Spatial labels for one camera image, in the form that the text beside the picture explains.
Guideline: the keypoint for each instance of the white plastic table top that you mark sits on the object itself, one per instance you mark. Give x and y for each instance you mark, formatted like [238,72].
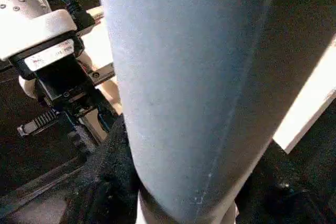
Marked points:
[309,103]

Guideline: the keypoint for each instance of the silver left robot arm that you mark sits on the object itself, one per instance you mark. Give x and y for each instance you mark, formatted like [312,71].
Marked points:
[18,1]

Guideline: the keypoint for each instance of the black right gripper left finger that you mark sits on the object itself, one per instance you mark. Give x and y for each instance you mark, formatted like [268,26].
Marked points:
[110,182]

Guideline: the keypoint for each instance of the white plastic table leg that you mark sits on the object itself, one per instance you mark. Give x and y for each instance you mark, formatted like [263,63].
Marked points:
[183,77]

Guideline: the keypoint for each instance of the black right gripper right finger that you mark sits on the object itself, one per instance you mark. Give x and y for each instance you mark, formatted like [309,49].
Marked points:
[278,203]

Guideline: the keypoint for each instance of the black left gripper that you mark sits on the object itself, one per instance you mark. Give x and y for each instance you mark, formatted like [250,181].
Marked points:
[65,87]

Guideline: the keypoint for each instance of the black work mat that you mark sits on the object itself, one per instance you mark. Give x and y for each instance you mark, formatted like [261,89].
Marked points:
[26,155]

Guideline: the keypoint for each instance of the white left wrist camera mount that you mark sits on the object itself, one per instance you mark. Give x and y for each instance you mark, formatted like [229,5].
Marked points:
[39,24]

